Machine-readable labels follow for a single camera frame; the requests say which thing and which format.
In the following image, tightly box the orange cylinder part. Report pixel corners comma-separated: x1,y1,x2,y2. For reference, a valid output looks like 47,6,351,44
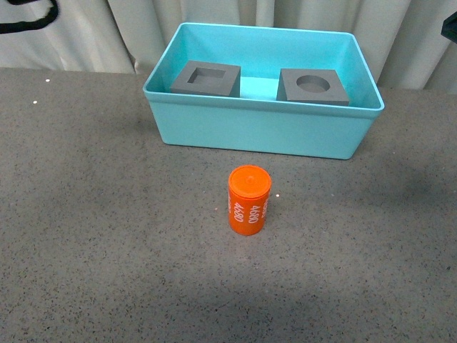
228,165,272,236

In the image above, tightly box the gray block with square hole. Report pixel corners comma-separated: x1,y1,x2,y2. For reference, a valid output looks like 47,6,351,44
170,60,241,98

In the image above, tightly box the gray block with round hole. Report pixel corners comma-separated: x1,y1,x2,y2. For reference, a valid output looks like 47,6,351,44
276,69,350,106

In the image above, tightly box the light blue plastic box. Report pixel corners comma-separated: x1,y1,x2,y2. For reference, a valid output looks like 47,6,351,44
143,22,384,159

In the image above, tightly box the white curtain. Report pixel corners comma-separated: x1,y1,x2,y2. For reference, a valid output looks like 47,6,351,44
1,0,456,94

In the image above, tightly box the dark object at right edge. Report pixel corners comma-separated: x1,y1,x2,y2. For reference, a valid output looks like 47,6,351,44
441,12,457,43

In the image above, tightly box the black cable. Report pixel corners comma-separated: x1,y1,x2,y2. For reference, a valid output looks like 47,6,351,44
0,0,59,35

